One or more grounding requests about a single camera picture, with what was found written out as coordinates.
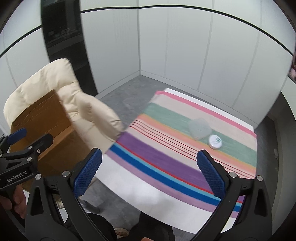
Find person's left hand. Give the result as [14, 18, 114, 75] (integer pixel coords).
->
[0, 185, 27, 219]

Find brown cardboard box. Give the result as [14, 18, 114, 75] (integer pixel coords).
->
[4, 90, 91, 177]

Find cream padded armchair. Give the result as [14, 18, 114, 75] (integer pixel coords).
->
[4, 58, 123, 152]

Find white round tin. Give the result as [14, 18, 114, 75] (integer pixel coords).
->
[208, 135, 223, 150]

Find person's black-clothed legs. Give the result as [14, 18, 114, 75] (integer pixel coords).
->
[67, 211, 193, 241]

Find translucent square plastic case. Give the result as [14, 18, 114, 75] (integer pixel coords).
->
[188, 118, 212, 141]

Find striped colourful cloth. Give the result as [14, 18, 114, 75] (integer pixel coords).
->
[106, 91, 257, 211]

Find black glass cabinet panel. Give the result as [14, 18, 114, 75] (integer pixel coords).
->
[41, 1, 98, 96]

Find pink bag on shelf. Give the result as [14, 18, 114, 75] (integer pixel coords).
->
[288, 53, 296, 82]

